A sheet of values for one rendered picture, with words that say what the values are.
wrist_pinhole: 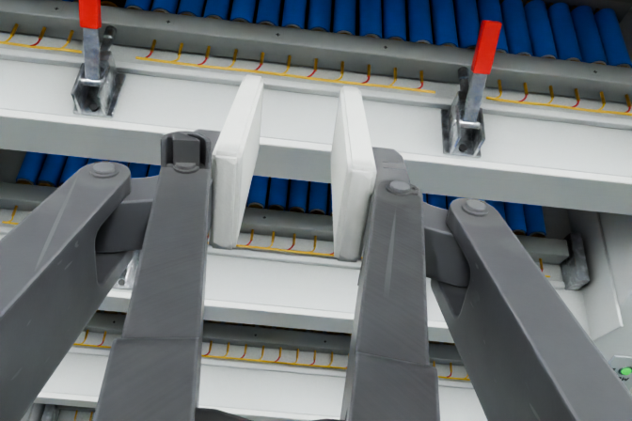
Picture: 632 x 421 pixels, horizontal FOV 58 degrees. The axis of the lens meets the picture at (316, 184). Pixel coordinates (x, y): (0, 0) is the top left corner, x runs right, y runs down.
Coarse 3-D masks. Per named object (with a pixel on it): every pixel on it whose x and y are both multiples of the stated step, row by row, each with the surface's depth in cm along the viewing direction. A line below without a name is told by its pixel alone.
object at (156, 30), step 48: (0, 0) 42; (48, 0) 42; (48, 48) 42; (192, 48) 44; (240, 48) 43; (288, 48) 43; (336, 48) 43; (384, 48) 43; (432, 48) 44; (576, 96) 44; (624, 96) 45
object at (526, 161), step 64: (0, 64) 42; (256, 64) 44; (0, 128) 41; (64, 128) 41; (128, 128) 40; (192, 128) 41; (320, 128) 42; (384, 128) 42; (512, 128) 44; (576, 128) 44; (448, 192) 45; (512, 192) 44; (576, 192) 43
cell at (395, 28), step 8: (384, 0) 48; (392, 0) 47; (400, 0) 47; (384, 8) 47; (392, 8) 46; (400, 8) 46; (384, 16) 47; (392, 16) 46; (400, 16) 46; (384, 24) 46; (392, 24) 45; (400, 24) 45; (384, 32) 46; (392, 32) 45; (400, 32) 45
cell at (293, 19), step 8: (288, 0) 46; (296, 0) 46; (304, 0) 46; (288, 8) 45; (296, 8) 45; (304, 8) 46; (288, 16) 45; (296, 16) 45; (304, 16) 45; (288, 24) 44; (296, 24) 44; (304, 24) 45
